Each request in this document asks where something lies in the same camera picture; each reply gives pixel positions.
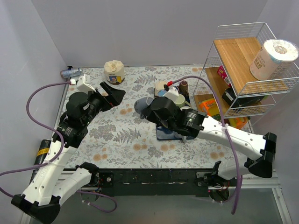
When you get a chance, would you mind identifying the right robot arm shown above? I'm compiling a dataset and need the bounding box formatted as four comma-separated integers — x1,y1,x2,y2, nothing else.
134,97,277,186

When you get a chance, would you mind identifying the orange yellow box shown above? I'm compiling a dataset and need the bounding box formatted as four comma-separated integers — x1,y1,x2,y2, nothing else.
199,98,221,121

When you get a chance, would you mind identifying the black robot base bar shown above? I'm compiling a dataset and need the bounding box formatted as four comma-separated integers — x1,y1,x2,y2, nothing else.
83,168,236,197

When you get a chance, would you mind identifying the pink box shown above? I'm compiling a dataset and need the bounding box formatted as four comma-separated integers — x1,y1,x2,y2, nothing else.
217,65,231,86

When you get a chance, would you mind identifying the black green package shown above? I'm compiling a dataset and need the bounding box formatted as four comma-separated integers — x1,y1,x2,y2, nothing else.
222,87,264,108

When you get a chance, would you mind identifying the wrapped toilet paper roll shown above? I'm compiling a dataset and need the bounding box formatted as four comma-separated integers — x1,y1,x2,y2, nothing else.
249,39,299,81

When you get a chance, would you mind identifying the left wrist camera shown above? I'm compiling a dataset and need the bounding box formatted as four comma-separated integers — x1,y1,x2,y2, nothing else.
76,74,96,94

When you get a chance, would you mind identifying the pale green mug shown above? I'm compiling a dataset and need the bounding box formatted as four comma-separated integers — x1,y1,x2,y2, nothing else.
174,94,191,108

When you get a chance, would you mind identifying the cream upside-down mug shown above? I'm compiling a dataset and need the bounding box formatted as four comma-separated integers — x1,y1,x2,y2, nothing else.
155,81,167,91

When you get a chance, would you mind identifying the dark blue tray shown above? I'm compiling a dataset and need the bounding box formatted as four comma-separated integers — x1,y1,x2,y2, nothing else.
154,87,197,141

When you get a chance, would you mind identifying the plastic bottle in corner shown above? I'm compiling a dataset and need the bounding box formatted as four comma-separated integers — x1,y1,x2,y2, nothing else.
60,68,83,78

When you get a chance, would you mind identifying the orange box front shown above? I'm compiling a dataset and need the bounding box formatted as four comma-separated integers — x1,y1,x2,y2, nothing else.
228,116,250,129

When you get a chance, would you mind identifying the brown mug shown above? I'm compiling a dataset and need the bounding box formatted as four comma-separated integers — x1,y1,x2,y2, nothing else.
178,80,189,98

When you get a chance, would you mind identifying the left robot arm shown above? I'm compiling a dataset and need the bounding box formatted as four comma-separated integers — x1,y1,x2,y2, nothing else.
11,82,126,224

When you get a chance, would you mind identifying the black can yellow label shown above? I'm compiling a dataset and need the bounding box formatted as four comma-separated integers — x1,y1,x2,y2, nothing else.
34,139,51,165

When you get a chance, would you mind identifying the grey blue mug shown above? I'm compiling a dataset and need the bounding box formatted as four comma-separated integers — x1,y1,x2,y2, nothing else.
134,97,154,119

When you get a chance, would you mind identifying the light blue patterned mug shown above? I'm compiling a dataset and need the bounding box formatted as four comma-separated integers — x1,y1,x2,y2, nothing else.
157,90,167,97

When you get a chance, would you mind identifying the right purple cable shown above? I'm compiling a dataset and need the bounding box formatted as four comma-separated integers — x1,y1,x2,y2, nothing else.
168,76,243,215

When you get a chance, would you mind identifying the white wire shelf rack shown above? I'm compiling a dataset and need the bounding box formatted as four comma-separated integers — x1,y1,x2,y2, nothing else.
192,21,299,140

